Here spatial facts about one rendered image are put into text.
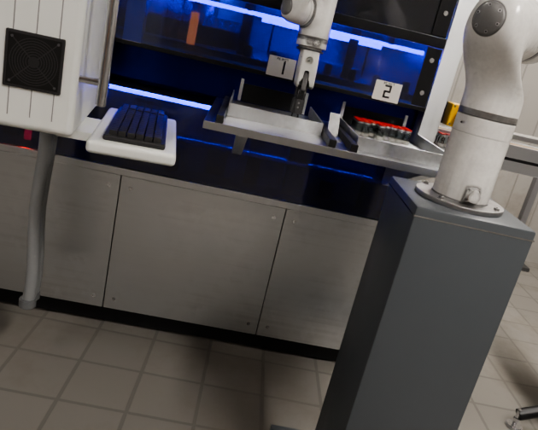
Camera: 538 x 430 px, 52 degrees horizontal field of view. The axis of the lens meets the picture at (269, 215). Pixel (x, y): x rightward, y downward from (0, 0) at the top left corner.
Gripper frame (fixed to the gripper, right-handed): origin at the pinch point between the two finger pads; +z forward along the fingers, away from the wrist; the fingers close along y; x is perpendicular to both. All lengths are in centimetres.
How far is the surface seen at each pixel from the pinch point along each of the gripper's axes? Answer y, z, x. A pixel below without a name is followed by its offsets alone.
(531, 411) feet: 7, 86, -105
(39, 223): -2, 48, 65
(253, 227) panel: 21.4, 43.7, 3.1
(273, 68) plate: 18.7, -8.2, 7.7
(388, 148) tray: -16.5, 4.6, -23.9
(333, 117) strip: 1.3, 1.1, -11.0
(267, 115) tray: -6.6, 3.8, 7.9
